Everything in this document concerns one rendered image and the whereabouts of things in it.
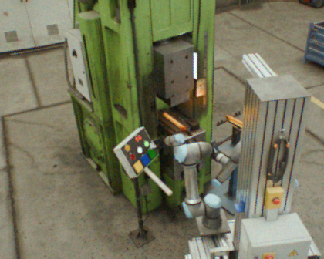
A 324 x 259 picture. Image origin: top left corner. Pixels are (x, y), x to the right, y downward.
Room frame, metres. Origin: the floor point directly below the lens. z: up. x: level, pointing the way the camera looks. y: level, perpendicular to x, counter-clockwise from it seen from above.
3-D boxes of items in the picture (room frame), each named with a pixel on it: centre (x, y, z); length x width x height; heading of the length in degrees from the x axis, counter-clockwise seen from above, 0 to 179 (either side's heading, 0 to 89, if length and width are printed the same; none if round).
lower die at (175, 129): (3.11, -0.09, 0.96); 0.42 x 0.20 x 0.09; 31
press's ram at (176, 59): (3.13, -0.12, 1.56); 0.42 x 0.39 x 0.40; 31
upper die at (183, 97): (3.11, -0.09, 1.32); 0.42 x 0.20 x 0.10; 31
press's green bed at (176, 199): (3.15, -0.13, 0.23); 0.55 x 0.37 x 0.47; 31
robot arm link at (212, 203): (1.96, -0.33, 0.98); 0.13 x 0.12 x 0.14; 99
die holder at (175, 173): (3.15, -0.13, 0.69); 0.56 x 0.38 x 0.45; 31
